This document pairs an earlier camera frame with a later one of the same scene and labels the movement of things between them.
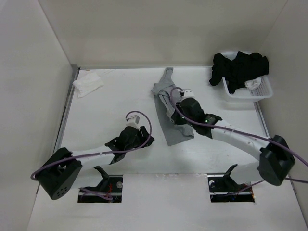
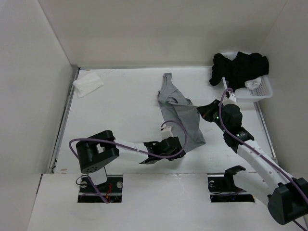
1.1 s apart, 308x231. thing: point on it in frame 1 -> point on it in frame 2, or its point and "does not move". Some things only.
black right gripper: x=175 y=116 -> x=206 y=111
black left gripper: x=144 y=136 -> x=180 y=155
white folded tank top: x=87 y=84 does not move
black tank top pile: x=243 y=68 does not move
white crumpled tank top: x=253 y=83 does not move
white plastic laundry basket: x=264 y=91 does not move
